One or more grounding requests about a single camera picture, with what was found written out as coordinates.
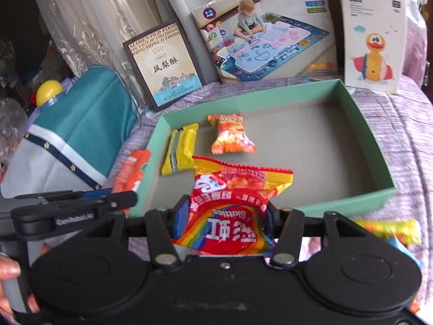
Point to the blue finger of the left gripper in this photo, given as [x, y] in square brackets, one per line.
[95, 193]

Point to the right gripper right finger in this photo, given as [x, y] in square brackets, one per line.
[287, 226]

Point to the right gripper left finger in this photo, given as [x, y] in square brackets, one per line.
[163, 225]

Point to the orange-red narrow snack packet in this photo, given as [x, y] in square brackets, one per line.
[132, 171]

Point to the red Skittles bag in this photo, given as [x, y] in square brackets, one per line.
[228, 206]

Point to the yellow wafer bar packet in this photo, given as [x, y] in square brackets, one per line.
[181, 149]

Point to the orange fries snack bag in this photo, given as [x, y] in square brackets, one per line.
[231, 136]

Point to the green-yellow snack bar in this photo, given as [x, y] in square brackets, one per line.
[407, 232]

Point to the blue cracker packet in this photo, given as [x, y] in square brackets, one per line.
[393, 241]

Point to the orange foil snack packet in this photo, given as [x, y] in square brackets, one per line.
[415, 307]

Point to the person's left hand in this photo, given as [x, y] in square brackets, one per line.
[16, 259]

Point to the teal and white bag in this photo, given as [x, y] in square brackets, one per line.
[73, 144]

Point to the yellow ball toy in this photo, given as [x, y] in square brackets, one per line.
[48, 91]

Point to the mint green cardboard tray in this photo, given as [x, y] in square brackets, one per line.
[315, 129]

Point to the brown pineapple cake box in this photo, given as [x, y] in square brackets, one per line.
[164, 63]

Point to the white lace curtain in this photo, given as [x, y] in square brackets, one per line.
[92, 32]

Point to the water doodle mat box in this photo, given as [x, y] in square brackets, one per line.
[252, 40]

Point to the white roly-poly duck box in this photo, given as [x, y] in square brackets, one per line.
[374, 43]

